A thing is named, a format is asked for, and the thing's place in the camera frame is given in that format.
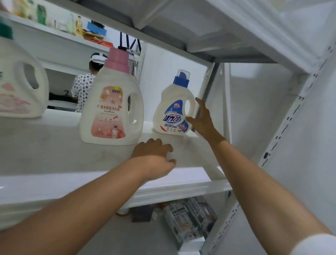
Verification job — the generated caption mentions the person's right hand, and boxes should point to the person's right hand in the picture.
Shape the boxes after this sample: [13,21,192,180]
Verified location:
[185,98,227,145]

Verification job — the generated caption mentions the person's left hand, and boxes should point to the person's left hand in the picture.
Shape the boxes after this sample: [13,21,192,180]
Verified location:
[130,138,177,182]

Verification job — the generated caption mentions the blue cap white detergent bottle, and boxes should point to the blue cap white detergent bottle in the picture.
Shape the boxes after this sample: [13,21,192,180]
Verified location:
[153,69,196,137]

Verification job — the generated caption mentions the person's right forearm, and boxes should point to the person's right forearm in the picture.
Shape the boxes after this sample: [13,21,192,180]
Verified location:
[209,137,333,255]

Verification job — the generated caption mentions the person's left forearm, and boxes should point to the person's left forearm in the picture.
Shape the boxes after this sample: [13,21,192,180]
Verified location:
[0,156,149,255]

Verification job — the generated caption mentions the dark packet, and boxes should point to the dark packet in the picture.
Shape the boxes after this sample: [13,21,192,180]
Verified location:
[131,204,156,223]

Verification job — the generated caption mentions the grey printed coffee box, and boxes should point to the grey printed coffee box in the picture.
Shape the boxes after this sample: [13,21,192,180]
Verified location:
[188,196,218,237]
[163,201,203,245]

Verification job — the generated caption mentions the pink cap white detergent bottle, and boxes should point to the pink cap white detergent bottle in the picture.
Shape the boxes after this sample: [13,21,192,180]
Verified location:
[79,47,144,146]

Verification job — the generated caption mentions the white metal shelf unit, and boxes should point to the white metal shelf unit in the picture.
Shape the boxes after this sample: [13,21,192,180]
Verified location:
[0,0,336,255]

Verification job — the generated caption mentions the orange red packets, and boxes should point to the orange red packets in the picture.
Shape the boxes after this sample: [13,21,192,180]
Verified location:
[83,32,114,48]

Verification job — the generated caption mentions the black bag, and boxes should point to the black bag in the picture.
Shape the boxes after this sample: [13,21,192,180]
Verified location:
[48,90,78,103]

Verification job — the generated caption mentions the blue box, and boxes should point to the blue box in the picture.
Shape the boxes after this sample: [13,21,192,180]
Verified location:
[86,21,107,36]

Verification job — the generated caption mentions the yellow bottle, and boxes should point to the yellow bottle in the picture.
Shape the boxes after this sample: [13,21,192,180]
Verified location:
[75,16,84,37]

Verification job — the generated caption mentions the white background shelf unit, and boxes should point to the white background shelf unit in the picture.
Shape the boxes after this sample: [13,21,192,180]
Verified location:
[0,9,146,111]

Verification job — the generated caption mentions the person's white sleeve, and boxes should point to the person's white sleeve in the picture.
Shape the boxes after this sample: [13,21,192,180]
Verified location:
[290,233,336,255]

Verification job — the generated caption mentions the green cap white detergent bottle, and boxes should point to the green cap white detergent bottle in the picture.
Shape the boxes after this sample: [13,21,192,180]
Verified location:
[0,18,50,118]

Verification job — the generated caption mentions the green packet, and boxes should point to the green packet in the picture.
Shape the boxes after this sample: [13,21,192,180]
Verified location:
[36,4,47,26]

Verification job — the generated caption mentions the black straps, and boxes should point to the black straps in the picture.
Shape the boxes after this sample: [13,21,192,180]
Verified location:
[118,32,142,54]

